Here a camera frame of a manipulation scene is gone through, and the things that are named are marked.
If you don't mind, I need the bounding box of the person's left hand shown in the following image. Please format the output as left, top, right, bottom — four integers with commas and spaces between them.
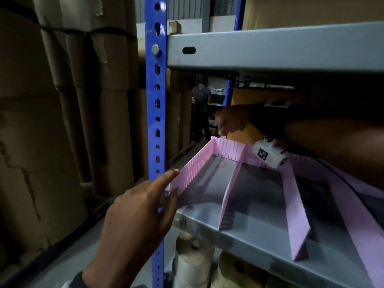
85, 169, 180, 279

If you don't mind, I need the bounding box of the person's left forearm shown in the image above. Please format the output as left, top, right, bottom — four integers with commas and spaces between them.
81, 266, 122, 288

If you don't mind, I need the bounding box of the white marker tag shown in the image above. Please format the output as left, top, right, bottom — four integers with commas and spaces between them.
264, 98, 290, 109

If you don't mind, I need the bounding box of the row of white paper rolls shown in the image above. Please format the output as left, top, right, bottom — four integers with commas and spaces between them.
172, 230, 270, 288

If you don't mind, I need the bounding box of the stack of large brown rolls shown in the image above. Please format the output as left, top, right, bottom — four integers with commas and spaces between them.
0, 0, 198, 267

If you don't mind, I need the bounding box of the orange-brown cardboard box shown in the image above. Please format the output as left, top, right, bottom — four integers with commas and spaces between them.
226, 88, 270, 144

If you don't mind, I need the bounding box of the black left wristband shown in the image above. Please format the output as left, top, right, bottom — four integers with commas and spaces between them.
61, 271, 86, 288

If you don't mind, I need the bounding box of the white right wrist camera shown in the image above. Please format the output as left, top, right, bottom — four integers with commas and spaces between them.
252, 138, 288, 169

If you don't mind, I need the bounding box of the black camera cable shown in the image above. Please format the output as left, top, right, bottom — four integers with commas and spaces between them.
285, 151, 384, 230

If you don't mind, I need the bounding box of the person's right hand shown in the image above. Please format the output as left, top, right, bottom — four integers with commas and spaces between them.
218, 103, 256, 138

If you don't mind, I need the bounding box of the brown cardboard box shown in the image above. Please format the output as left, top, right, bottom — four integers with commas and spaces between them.
242, 0, 384, 31

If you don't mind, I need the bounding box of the person's right forearm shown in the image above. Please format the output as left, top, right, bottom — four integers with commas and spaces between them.
283, 116, 384, 191

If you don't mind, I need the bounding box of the black wristband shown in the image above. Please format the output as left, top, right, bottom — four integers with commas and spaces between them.
248, 100, 290, 140
61, 271, 86, 288

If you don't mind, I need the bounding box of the black right wristband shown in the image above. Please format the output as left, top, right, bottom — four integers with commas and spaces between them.
248, 100, 290, 140

